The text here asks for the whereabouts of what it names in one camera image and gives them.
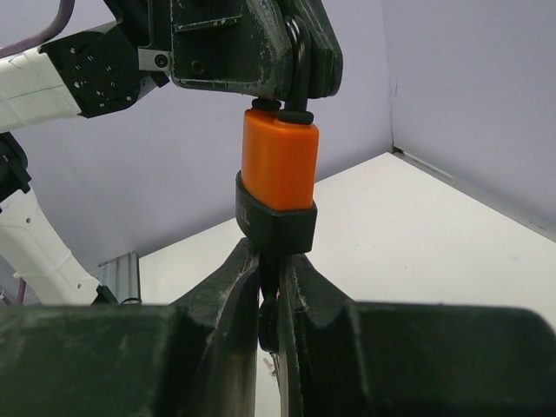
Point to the orange black padlock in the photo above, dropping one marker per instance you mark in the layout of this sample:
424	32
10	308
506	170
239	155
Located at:
274	197

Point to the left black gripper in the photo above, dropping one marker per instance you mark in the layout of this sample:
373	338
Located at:
229	46

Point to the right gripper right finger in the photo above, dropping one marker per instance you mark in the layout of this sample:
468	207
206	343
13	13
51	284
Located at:
340	357

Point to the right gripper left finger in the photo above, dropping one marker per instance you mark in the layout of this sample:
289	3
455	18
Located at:
193	357

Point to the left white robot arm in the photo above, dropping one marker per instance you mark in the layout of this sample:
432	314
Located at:
160	92

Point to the black headed key bunch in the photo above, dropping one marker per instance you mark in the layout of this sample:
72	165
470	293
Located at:
269	268

